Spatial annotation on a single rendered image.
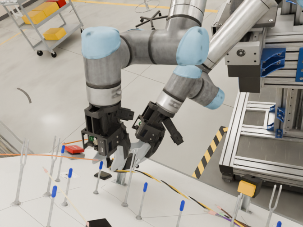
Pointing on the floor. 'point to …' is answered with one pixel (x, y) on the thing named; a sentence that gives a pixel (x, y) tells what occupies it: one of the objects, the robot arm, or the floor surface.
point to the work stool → (149, 17)
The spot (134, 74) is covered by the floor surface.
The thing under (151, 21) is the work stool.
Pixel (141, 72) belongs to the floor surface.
